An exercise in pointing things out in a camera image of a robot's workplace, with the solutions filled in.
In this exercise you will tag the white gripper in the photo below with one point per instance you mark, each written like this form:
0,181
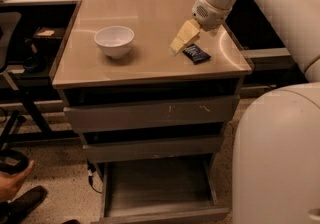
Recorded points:
210,16

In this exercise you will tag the dark blue rxbar wrapper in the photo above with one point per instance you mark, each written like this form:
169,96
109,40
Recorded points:
196,54

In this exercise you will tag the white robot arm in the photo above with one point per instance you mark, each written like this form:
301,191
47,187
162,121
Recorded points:
276,153

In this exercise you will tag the top grey drawer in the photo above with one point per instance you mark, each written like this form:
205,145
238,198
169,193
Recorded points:
150,114

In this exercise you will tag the grey drawer cabinet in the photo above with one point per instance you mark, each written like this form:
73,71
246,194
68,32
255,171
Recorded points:
85,76

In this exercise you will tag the middle grey drawer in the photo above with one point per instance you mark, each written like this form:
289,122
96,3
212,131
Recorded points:
153,149

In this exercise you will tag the bottom grey open drawer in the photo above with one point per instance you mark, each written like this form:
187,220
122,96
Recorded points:
175,190

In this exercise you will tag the person's bare hand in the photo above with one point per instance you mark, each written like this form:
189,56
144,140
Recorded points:
10,184

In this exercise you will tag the white ceramic bowl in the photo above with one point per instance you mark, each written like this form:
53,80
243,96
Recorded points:
115,41

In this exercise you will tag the black box under desk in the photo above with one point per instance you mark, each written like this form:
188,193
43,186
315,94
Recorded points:
47,41

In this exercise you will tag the black round device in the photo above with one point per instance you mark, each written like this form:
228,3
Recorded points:
12,161

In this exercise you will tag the brown shoe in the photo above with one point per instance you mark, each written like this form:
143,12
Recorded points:
14,212

